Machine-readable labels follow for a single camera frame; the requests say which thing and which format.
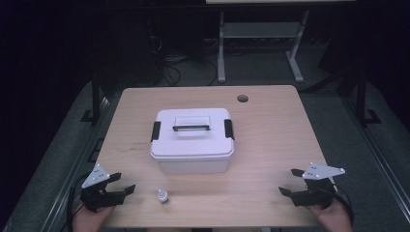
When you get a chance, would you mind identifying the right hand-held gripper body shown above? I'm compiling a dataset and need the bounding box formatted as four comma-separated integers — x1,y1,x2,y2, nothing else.
289,161,346,209

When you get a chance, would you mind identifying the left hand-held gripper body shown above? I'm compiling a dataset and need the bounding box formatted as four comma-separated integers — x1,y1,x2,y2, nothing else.
79,162,126,214

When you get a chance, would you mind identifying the small white bottle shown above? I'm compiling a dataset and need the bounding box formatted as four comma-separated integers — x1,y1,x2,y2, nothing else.
157,188,169,204

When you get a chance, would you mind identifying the white storage box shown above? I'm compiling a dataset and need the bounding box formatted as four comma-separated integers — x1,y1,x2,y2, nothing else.
157,154,232,175

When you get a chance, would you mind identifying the white box lid black handle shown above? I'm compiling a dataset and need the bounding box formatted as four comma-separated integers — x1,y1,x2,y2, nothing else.
149,107,236,161

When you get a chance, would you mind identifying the person's left hand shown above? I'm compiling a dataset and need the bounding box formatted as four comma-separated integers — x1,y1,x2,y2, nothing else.
72,202,116,232

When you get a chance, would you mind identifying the person's right hand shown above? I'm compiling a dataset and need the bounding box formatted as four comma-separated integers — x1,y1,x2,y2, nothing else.
305,197,354,232

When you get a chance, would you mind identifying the grey metal stand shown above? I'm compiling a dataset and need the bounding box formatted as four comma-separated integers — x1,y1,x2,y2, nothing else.
217,10,310,84

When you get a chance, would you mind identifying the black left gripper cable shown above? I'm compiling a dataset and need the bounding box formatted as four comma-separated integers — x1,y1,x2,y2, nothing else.
65,173,91,232

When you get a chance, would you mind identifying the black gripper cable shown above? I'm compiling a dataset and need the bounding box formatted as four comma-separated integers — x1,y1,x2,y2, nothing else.
332,183,356,226
65,173,91,232

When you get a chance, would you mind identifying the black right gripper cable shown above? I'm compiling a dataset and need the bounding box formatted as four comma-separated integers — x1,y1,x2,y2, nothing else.
332,183,356,226

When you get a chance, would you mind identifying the aluminium floor rail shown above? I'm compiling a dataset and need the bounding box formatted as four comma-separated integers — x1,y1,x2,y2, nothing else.
41,96,114,232
341,96,410,224

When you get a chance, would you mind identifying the black upright post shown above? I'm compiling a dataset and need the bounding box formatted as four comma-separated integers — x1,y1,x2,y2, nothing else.
355,67,383,127
80,72,103,124

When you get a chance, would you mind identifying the tangle of black floor cables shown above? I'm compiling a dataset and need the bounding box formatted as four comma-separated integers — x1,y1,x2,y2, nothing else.
148,34,220,87

